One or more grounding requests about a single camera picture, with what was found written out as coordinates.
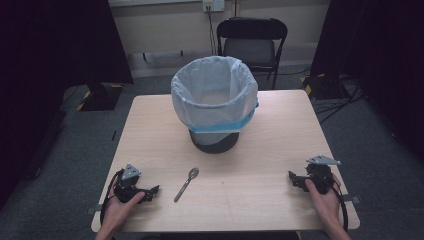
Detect metal spoon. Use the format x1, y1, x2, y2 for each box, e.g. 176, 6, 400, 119
173, 166, 200, 204

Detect black stand base striped tape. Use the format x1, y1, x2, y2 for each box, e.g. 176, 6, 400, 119
299, 73, 346, 101

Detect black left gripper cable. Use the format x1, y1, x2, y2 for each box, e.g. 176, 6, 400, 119
99, 169, 125, 225

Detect person's right hand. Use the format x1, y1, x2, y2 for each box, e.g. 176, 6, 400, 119
304, 173, 344, 229

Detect white wall socket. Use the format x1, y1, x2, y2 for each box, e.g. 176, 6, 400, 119
202, 0, 226, 14

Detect black wall socket cable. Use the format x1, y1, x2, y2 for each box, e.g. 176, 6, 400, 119
206, 5, 218, 56

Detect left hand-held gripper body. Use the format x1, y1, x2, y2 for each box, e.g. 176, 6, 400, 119
113, 163, 148, 204

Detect black floor cables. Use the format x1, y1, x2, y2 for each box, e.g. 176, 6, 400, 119
313, 74, 365, 125

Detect white plastic bin liner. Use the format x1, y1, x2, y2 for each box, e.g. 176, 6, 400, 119
170, 55, 260, 135

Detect person's left hand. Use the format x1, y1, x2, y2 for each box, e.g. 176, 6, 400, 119
99, 178, 146, 235

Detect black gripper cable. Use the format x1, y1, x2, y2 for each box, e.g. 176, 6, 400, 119
99, 169, 125, 225
316, 173, 350, 233

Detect grey table clamp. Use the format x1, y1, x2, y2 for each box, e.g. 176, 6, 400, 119
85, 203, 103, 215
342, 194, 362, 205

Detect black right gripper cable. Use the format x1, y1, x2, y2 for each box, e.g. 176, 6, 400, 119
316, 173, 350, 233

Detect dark curtain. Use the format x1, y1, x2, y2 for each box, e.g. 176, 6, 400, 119
310, 0, 424, 163
0, 0, 135, 209

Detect black trash bin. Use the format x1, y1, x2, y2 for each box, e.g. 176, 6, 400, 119
188, 129, 241, 155

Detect grey wall cable duct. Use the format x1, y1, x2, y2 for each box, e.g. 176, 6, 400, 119
127, 49, 218, 72

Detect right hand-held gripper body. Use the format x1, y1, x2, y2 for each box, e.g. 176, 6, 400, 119
304, 154, 342, 195

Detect black folding chair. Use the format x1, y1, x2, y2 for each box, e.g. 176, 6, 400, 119
216, 16, 289, 91

